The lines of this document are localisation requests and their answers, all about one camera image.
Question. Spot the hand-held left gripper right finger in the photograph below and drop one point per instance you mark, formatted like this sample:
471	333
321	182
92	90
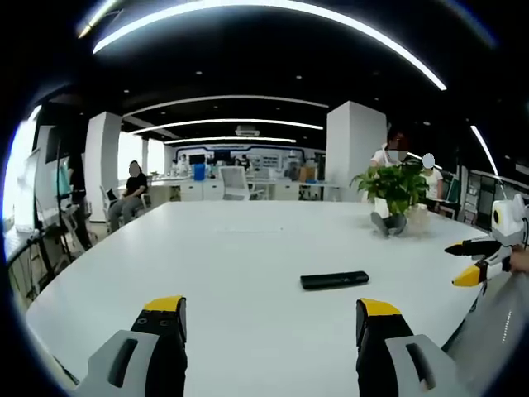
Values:
392	351

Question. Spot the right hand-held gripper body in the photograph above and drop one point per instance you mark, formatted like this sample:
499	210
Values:
509	221

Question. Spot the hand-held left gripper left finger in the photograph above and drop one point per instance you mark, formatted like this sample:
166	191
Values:
136	351

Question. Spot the black remote control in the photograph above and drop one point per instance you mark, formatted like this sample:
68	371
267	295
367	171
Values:
335	280

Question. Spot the person's right hand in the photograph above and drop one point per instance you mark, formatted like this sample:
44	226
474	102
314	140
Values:
520	262

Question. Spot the person's grey clothing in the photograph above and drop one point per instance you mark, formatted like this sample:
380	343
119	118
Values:
492	331

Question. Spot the green potted plant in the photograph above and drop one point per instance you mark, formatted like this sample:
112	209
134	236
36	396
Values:
392	194

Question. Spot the white pillar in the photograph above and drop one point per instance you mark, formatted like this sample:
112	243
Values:
356	149
101	165

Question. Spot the blue bin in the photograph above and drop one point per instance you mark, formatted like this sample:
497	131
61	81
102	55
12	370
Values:
199	171

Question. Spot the white counter cabinets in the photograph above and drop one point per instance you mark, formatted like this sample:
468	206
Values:
248	190

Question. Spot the white office chair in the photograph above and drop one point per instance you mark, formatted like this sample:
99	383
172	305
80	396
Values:
236	183

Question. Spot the ceiling air conditioner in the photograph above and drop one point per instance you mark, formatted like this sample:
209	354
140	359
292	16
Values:
247	130

